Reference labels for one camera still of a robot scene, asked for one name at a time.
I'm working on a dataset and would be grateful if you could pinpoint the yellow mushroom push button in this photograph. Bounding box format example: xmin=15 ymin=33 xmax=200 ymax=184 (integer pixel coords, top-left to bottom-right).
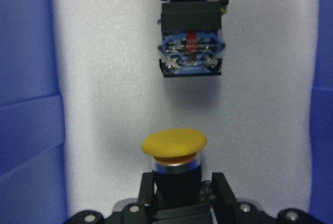
xmin=141 ymin=128 xmax=207 ymax=207

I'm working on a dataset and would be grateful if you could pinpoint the red mushroom push button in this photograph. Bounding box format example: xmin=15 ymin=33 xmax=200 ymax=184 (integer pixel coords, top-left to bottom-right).
xmin=158 ymin=0 xmax=229 ymax=78

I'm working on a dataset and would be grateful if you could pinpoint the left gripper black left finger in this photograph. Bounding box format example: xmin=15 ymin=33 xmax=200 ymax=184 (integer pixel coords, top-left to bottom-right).
xmin=138 ymin=172 xmax=157 ymax=220

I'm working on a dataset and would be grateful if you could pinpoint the white foam pad left bin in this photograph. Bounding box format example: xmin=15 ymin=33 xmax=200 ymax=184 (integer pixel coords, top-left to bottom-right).
xmin=53 ymin=0 xmax=318 ymax=216

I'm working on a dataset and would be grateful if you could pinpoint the blue plastic bin left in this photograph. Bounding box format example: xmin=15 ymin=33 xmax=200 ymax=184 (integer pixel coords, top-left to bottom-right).
xmin=1 ymin=0 xmax=332 ymax=223

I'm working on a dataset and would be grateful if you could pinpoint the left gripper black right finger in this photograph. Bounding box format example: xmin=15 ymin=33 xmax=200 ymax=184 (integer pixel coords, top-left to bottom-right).
xmin=212 ymin=172 xmax=237 ymax=216

